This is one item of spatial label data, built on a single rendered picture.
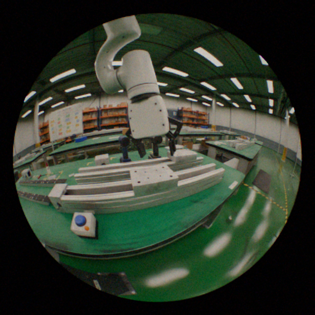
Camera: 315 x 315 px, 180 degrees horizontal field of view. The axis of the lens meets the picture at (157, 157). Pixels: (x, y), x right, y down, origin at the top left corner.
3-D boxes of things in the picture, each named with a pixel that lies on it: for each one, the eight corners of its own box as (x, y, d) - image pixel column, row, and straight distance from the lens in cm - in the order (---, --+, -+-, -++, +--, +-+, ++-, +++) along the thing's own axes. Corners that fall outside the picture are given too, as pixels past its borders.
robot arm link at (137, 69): (118, 92, 26) (156, 80, 24) (113, 57, 33) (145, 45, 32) (130, 96, 34) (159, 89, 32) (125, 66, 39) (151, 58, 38)
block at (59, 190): (56, 215, 56) (45, 199, 51) (63, 198, 62) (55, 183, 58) (68, 217, 50) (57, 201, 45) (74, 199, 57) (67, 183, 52)
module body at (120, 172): (79, 188, 63) (73, 176, 59) (83, 179, 70) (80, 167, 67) (201, 169, 73) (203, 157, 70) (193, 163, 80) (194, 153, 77)
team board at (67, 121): (54, 170, 406) (45, 113, 401) (59, 164, 445) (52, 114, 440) (87, 163, 336) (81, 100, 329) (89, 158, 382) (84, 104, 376)
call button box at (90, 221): (79, 238, 41) (69, 228, 37) (82, 218, 45) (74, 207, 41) (98, 240, 37) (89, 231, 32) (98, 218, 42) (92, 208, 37)
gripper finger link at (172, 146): (165, 131, 25) (170, 156, 27) (179, 130, 24) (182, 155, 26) (168, 129, 28) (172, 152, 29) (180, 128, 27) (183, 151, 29)
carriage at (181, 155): (174, 167, 57) (175, 156, 54) (166, 160, 66) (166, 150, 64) (196, 163, 66) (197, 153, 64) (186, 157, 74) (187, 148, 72)
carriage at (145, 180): (135, 201, 36) (132, 186, 31) (131, 183, 44) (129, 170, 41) (177, 192, 40) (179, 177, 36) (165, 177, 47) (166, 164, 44)
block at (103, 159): (97, 174, 71) (94, 161, 67) (98, 167, 81) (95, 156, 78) (111, 171, 70) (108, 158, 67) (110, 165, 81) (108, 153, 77)
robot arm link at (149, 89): (119, 93, 27) (121, 103, 26) (151, 80, 24) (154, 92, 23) (135, 96, 34) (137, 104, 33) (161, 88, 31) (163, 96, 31)
